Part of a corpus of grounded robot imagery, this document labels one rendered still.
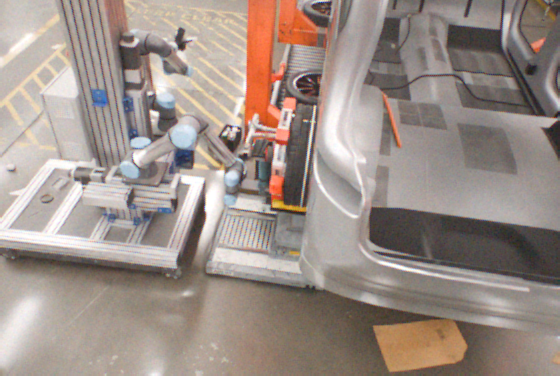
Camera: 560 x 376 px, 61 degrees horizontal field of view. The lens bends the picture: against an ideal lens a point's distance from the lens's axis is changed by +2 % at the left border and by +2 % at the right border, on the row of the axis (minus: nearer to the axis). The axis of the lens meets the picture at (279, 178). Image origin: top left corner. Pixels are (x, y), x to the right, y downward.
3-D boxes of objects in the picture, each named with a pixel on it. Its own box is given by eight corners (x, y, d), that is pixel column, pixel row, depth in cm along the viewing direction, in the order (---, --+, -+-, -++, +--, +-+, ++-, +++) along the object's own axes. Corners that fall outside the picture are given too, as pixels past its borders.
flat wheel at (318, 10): (362, 30, 607) (366, 12, 592) (321, 39, 578) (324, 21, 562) (331, 12, 648) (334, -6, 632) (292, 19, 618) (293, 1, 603)
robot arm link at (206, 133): (181, 109, 257) (234, 171, 280) (175, 120, 249) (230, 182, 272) (197, 100, 252) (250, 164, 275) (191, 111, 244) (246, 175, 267)
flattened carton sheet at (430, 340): (472, 360, 295) (474, 358, 293) (389, 373, 285) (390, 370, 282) (449, 318, 317) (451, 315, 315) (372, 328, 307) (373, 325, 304)
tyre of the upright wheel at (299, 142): (322, 204, 264) (337, 93, 274) (281, 199, 265) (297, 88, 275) (316, 213, 329) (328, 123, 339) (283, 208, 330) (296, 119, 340)
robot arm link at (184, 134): (139, 167, 275) (205, 127, 249) (129, 183, 264) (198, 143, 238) (123, 153, 270) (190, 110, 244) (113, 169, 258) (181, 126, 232)
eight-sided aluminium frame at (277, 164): (278, 212, 300) (285, 144, 264) (268, 211, 300) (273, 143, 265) (288, 161, 341) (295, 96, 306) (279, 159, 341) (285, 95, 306)
